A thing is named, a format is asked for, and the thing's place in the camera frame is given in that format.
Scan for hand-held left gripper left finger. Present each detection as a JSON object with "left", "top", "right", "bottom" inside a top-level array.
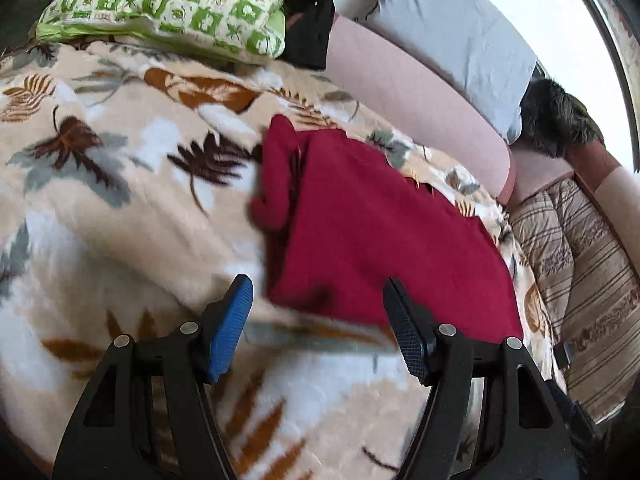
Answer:
[{"left": 51, "top": 274, "right": 255, "bottom": 480}]

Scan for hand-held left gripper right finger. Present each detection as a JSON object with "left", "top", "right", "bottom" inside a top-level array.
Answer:
[{"left": 383, "top": 277, "right": 584, "bottom": 480}]

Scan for red sweater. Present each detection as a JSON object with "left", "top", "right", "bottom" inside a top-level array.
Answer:
[{"left": 248, "top": 115, "right": 524, "bottom": 346}]

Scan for black clothes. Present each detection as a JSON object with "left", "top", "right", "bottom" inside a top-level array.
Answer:
[{"left": 267, "top": 0, "right": 336, "bottom": 71}]

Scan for leaf print blanket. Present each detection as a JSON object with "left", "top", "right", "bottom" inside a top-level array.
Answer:
[{"left": 0, "top": 40, "right": 557, "bottom": 480}]

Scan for small striped floral cushion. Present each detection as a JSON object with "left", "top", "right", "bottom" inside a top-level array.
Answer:
[{"left": 509, "top": 179, "right": 617, "bottom": 286}]

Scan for large striped floral cushion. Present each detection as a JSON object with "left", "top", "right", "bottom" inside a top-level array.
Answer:
[{"left": 532, "top": 220, "right": 640, "bottom": 423}]

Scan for pink bolster cushion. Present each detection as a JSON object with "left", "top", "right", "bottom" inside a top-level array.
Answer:
[{"left": 325, "top": 12, "right": 517, "bottom": 206}]

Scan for tan sofa armrest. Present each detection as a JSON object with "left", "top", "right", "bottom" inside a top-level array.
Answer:
[{"left": 565, "top": 140, "right": 640, "bottom": 223}]

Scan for dark fur trimmed coat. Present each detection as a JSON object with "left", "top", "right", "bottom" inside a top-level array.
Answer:
[{"left": 520, "top": 77, "right": 606, "bottom": 159}]

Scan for grey pillow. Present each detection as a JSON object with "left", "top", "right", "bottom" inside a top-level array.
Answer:
[{"left": 360, "top": 0, "right": 539, "bottom": 144}]

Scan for green checkered pillow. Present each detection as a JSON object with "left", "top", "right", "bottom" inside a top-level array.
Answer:
[{"left": 36, "top": 0, "right": 287, "bottom": 62}]

